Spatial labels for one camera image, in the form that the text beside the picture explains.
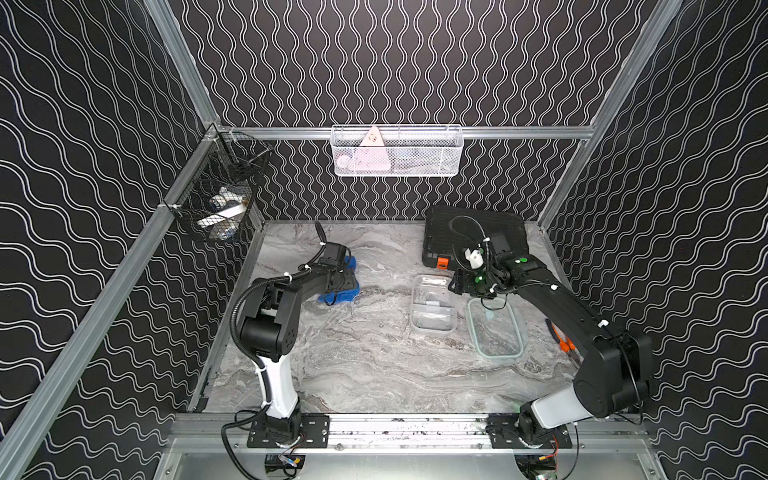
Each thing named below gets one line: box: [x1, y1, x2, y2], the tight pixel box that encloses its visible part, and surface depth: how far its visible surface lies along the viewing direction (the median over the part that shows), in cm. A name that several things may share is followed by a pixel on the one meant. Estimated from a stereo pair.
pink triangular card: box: [354, 126, 391, 171], surface depth 92 cm
